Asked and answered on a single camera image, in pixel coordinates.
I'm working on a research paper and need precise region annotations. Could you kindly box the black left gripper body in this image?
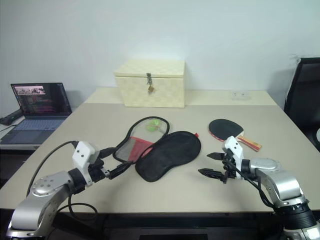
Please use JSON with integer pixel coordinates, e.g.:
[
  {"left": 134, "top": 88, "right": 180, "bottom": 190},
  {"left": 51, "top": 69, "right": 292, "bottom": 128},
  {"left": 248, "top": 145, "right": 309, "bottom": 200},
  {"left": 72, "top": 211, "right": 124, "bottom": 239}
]
[{"left": 88, "top": 147, "right": 111, "bottom": 183}]

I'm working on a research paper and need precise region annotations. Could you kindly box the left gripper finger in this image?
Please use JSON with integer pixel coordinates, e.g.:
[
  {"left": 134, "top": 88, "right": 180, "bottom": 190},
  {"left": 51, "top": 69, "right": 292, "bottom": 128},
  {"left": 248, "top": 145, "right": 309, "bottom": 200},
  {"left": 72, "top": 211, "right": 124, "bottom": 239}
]
[
  {"left": 99, "top": 147, "right": 117, "bottom": 159},
  {"left": 108, "top": 161, "right": 134, "bottom": 180}
]

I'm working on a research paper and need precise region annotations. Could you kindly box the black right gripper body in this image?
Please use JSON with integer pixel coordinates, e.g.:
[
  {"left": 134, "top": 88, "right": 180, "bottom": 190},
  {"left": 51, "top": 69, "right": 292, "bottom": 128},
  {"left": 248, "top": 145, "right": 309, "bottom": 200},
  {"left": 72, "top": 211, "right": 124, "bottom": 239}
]
[{"left": 219, "top": 148, "right": 239, "bottom": 185}]

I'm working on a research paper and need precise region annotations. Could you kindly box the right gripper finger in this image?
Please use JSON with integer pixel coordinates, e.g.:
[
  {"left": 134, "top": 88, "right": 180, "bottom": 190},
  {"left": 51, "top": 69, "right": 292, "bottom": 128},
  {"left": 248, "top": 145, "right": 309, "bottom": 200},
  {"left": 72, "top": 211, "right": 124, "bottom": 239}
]
[
  {"left": 197, "top": 168, "right": 223, "bottom": 182},
  {"left": 206, "top": 151, "right": 226, "bottom": 162}
]

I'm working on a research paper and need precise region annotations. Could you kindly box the black rubber table tennis paddle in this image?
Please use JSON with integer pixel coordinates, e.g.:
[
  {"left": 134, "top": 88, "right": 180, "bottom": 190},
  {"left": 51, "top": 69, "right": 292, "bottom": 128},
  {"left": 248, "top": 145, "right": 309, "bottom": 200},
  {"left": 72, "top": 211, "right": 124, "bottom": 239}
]
[{"left": 207, "top": 118, "right": 263, "bottom": 152}]

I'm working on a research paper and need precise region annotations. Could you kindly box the black racket cover case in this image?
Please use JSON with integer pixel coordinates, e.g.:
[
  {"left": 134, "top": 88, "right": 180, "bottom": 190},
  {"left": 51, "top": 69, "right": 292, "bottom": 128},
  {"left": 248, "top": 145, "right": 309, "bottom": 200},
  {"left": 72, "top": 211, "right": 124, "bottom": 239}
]
[{"left": 112, "top": 115, "right": 202, "bottom": 183}]

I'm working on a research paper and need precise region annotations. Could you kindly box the brass padlock with latch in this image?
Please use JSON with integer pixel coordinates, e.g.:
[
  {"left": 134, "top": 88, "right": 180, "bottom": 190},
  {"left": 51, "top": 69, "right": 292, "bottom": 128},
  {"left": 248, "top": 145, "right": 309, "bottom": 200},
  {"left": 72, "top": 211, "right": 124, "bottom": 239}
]
[{"left": 146, "top": 72, "right": 155, "bottom": 95}]

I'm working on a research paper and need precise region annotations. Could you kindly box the cream woven storage box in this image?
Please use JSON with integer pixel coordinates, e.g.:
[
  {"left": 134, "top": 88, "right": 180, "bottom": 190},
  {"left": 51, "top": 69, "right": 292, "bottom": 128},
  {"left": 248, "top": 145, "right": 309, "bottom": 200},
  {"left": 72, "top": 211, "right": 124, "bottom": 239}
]
[{"left": 113, "top": 59, "right": 186, "bottom": 109}]

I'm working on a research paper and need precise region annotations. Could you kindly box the open dark laptop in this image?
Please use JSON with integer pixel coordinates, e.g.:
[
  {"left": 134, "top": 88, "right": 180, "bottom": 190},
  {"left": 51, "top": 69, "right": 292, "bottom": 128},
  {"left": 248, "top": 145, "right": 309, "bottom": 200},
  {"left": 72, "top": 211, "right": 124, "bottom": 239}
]
[{"left": 0, "top": 81, "right": 73, "bottom": 146}]

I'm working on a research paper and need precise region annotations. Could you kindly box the black electronic device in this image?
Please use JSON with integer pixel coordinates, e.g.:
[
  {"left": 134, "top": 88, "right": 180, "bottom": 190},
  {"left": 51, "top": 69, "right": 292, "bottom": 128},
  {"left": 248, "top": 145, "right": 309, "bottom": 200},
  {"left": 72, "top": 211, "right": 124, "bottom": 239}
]
[{"left": 0, "top": 109, "right": 22, "bottom": 126}]

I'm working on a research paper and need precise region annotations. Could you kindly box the black office chair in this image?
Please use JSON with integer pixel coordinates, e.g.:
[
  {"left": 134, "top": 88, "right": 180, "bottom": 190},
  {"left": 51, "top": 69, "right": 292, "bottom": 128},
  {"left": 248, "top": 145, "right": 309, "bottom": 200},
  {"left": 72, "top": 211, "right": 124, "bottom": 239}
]
[{"left": 283, "top": 57, "right": 320, "bottom": 151}]

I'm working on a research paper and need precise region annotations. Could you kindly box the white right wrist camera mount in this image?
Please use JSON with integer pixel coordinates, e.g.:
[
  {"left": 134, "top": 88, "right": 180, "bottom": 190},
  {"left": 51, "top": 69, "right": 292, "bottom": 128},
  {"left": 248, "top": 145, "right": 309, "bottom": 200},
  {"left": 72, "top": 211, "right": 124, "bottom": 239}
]
[{"left": 223, "top": 135, "right": 245, "bottom": 180}]

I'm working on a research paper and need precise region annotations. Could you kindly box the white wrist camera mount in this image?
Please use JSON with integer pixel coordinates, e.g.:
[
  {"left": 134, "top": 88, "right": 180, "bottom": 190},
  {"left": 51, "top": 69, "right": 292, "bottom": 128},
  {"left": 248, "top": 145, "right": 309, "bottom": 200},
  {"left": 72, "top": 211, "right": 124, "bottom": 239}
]
[
  {"left": 223, "top": 135, "right": 245, "bottom": 180},
  {"left": 71, "top": 141, "right": 101, "bottom": 185}
]

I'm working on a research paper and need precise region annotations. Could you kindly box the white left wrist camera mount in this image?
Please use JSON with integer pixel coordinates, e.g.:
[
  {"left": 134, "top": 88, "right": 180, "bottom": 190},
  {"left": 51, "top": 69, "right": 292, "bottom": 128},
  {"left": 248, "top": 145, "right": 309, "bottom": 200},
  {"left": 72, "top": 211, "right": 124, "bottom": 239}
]
[{"left": 71, "top": 141, "right": 101, "bottom": 185}]

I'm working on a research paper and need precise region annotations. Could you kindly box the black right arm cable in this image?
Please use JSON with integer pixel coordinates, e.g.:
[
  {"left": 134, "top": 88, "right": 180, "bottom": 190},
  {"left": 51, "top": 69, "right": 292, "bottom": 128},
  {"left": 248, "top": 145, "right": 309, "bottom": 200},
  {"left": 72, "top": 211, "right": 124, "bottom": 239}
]
[{"left": 231, "top": 159, "right": 277, "bottom": 208}]

